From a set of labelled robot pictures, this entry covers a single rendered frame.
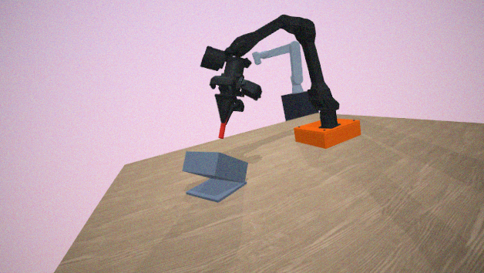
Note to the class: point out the red cylindrical peg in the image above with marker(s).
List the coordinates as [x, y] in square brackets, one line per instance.
[222, 130]

